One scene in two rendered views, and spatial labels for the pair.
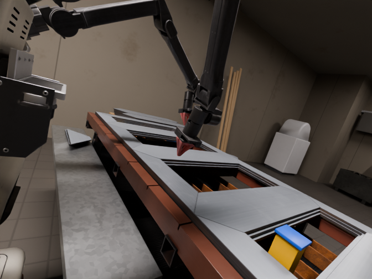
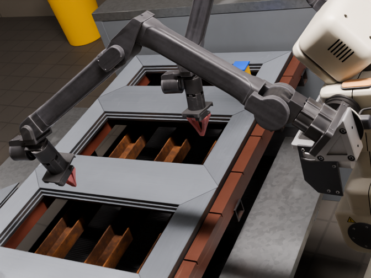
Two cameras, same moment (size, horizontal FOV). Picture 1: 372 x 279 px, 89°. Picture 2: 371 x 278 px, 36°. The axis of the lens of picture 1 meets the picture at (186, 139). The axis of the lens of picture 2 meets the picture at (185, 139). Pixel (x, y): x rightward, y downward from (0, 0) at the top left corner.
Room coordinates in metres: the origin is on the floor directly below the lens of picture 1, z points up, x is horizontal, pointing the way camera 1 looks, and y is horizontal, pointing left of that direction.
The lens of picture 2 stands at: (1.13, 1.49, 1.96)
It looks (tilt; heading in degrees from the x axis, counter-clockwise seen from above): 34 degrees down; 256
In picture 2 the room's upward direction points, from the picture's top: 20 degrees counter-clockwise
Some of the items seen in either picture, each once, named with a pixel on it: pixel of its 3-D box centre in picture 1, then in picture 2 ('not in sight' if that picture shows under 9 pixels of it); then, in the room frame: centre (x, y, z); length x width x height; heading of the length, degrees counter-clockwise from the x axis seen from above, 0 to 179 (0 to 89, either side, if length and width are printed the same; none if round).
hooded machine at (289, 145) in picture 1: (289, 146); not in sight; (5.51, -2.93, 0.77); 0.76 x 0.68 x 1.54; 125
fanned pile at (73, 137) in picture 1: (78, 137); not in sight; (1.13, 0.65, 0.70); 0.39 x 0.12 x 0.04; 40
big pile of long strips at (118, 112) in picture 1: (153, 120); not in sight; (1.95, 0.38, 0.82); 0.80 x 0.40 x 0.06; 130
